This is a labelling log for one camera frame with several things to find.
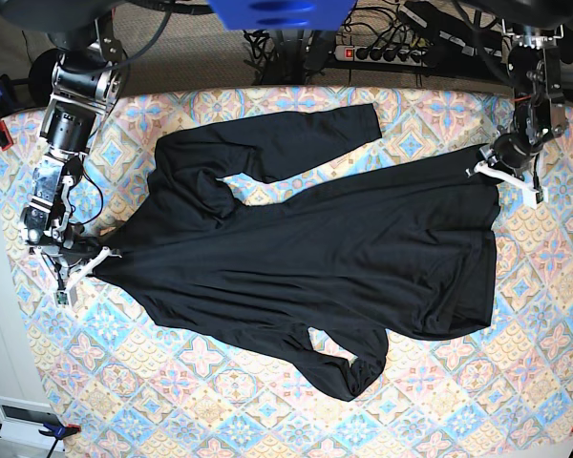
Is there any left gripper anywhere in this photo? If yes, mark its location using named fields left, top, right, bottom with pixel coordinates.
left=465, top=133, right=543, bottom=206

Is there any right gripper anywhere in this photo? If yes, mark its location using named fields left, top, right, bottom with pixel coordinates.
left=29, top=238, right=122, bottom=303

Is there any black t-shirt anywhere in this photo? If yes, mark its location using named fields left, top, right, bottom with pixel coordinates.
left=94, top=104, right=500, bottom=402

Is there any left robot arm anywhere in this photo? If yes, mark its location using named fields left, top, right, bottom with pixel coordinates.
left=453, top=1, right=573, bottom=209

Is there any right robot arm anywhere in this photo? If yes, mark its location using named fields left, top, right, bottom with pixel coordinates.
left=0, top=1, right=132, bottom=306

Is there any patterned tablecloth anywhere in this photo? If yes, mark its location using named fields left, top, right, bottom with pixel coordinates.
left=0, top=87, right=573, bottom=457

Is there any lower left table clamp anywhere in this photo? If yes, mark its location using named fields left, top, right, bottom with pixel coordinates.
left=0, top=421, right=81, bottom=457

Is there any white power strip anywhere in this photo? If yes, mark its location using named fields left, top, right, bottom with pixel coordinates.
left=333, top=45, right=426, bottom=67

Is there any black round stool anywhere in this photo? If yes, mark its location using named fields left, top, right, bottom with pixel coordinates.
left=28, top=49, right=60, bottom=107

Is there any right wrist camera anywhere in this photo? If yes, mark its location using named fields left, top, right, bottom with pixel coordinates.
left=53, top=288, right=76, bottom=307

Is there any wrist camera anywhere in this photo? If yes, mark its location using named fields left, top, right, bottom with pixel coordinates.
left=523, top=187, right=547, bottom=209
left=53, top=288, right=76, bottom=307

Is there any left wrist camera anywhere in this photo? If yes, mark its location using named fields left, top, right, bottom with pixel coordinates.
left=523, top=187, right=547, bottom=209

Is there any white wall outlet box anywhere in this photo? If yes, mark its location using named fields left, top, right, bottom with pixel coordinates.
left=0, top=396, right=60, bottom=451

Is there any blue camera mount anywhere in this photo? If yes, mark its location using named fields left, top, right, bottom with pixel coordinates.
left=208, top=0, right=355, bottom=31

